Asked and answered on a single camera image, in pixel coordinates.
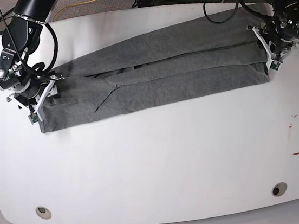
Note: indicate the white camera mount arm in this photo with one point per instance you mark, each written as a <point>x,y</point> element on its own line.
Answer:
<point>34,112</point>
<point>274,54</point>

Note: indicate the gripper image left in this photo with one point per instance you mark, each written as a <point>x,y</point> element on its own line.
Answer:
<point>27,88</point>

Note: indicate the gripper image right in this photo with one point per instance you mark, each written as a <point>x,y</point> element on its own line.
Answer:
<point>269,28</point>

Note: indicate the grey T-shirt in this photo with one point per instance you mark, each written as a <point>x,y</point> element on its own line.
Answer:
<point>172,64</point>

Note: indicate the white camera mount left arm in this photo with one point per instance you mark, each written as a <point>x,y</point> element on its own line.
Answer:
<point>274,54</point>

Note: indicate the table cable grommet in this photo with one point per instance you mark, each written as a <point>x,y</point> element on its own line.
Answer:
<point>279,189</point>
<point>43,213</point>

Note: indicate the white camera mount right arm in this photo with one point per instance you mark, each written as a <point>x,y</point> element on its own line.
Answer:
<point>34,112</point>

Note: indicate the right table cable grommet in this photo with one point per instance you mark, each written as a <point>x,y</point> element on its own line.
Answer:
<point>279,189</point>

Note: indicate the left table cable grommet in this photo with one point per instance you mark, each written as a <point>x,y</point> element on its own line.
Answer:
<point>43,213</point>

